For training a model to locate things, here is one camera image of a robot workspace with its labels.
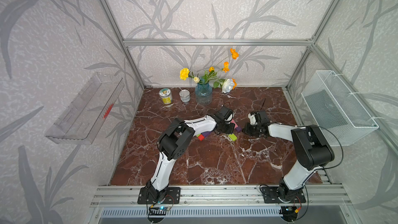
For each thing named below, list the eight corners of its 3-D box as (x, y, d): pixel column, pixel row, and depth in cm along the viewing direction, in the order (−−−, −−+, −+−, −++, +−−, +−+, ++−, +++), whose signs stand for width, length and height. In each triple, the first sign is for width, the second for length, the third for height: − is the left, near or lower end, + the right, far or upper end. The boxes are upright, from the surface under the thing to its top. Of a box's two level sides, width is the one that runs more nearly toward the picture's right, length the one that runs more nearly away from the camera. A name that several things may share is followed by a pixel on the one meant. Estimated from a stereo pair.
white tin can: (179, 102, 113) (178, 97, 109) (180, 93, 119) (179, 88, 115) (189, 102, 113) (189, 97, 109) (190, 93, 119) (190, 88, 115)
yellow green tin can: (161, 104, 113) (158, 96, 106) (163, 95, 118) (160, 87, 111) (171, 104, 113) (169, 96, 106) (173, 95, 118) (171, 87, 111)
